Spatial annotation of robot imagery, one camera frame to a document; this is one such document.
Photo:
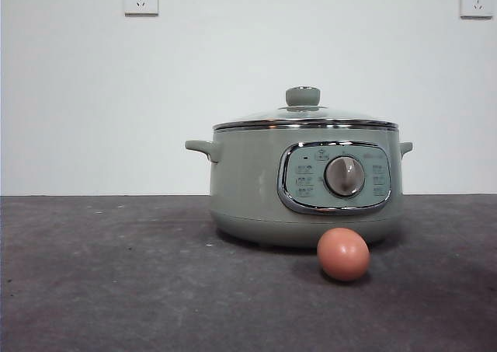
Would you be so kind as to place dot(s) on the sage green electric pot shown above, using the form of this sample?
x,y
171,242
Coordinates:
x,y
244,181

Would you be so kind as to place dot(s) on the glass lid with green knob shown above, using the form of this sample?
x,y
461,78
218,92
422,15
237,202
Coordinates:
x,y
303,115

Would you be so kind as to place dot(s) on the brown egg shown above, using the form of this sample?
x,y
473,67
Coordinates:
x,y
343,255

